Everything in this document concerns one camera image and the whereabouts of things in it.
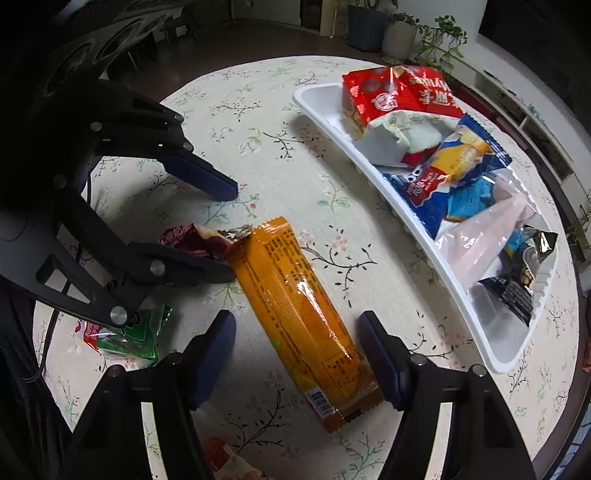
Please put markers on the green snack packet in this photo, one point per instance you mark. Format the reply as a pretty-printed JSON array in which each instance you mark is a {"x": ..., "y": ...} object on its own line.
[{"x": 134, "y": 339}]

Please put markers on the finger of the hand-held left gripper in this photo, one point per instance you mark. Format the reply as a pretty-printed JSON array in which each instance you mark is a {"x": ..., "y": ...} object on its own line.
[
  {"x": 203, "y": 177},
  {"x": 184, "y": 270}
]

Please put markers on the small plant in grey pot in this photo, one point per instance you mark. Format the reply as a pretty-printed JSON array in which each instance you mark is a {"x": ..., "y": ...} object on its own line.
[{"x": 399, "y": 41}]

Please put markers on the floral packet red edge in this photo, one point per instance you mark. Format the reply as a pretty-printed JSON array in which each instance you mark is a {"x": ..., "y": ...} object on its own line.
[{"x": 226, "y": 461}]

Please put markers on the black television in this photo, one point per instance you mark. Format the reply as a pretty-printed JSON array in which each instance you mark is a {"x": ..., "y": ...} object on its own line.
[{"x": 540, "y": 32}]

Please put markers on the white television cabinet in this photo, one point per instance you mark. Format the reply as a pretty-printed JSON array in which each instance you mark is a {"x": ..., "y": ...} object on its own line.
[{"x": 531, "y": 120}]

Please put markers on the light blue snack packet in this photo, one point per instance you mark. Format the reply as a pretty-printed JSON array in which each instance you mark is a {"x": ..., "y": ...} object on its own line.
[{"x": 471, "y": 198}]

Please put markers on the white plastic tray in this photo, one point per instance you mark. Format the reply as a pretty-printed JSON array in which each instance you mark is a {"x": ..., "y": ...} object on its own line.
[{"x": 494, "y": 337}]

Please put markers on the bushy plant in white pot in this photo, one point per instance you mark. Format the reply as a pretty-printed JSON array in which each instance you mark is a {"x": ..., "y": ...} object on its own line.
[{"x": 581, "y": 226}]

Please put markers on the floral tablecloth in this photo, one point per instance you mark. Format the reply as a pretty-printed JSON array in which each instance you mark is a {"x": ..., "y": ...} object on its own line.
[{"x": 300, "y": 184}]

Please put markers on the pink translucent snack packet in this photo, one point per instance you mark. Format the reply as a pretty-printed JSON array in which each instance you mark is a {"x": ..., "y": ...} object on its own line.
[{"x": 480, "y": 240}]

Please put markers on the trailing green plant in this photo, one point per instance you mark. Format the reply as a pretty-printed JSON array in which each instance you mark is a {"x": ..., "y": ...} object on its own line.
[{"x": 441, "y": 44}]

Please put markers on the white triangular packet red stripe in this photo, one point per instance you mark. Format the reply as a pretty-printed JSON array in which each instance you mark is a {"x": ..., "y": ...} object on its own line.
[{"x": 406, "y": 134}]

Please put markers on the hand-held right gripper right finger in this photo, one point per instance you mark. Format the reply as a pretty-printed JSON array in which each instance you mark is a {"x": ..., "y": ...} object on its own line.
[{"x": 383, "y": 369}]

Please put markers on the dark dining chair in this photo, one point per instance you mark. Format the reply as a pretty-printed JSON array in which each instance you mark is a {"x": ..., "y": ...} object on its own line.
[{"x": 157, "y": 37}]

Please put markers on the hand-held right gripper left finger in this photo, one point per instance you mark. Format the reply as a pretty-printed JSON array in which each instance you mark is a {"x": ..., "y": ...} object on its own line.
[{"x": 212, "y": 360}]

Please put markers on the dark red snack packet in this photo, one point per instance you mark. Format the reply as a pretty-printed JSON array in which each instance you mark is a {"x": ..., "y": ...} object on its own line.
[{"x": 198, "y": 240}]

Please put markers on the red snack packet round logo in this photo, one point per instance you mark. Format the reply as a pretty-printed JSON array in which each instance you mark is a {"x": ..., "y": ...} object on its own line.
[{"x": 374, "y": 101}]

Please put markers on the long orange snack packet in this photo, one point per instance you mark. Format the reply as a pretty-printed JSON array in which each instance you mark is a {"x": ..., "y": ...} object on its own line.
[{"x": 295, "y": 314}]

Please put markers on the black snack packet gold pattern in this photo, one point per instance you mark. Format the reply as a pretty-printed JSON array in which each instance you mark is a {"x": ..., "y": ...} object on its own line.
[{"x": 517, "y": 281}]

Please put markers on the blue packet yellow cake picture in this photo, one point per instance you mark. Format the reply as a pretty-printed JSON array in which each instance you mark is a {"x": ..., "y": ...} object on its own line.
[{"x": 461, "y": 161}]

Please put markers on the leafy plant in dark pot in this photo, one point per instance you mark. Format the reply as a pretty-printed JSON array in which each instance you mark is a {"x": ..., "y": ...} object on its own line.
[{"x": 367, "y": 27}]

